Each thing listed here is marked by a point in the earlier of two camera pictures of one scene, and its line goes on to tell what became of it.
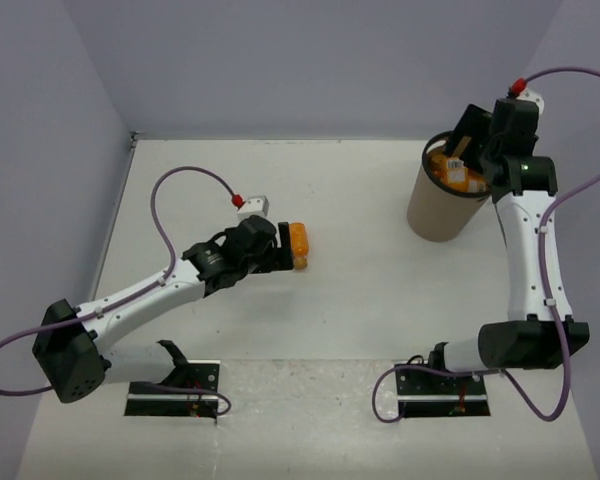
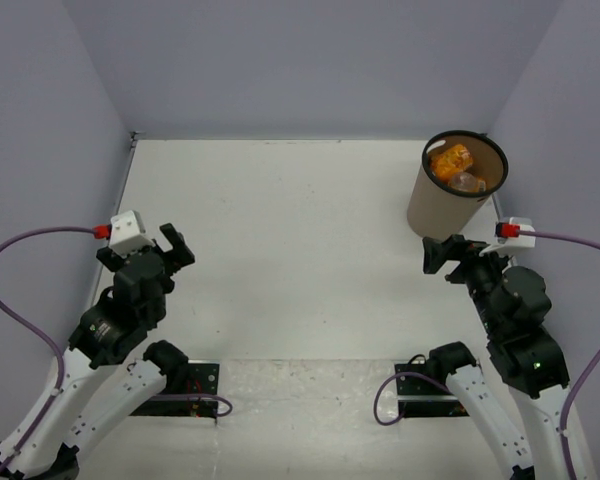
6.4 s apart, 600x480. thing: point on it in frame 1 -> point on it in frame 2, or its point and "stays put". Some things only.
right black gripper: x=475 y=123 -> x=459 y=247
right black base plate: x=427 y=393 stays put
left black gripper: x=282 y=259 -> x=179 y=255
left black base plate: x=202 y=374 stays put
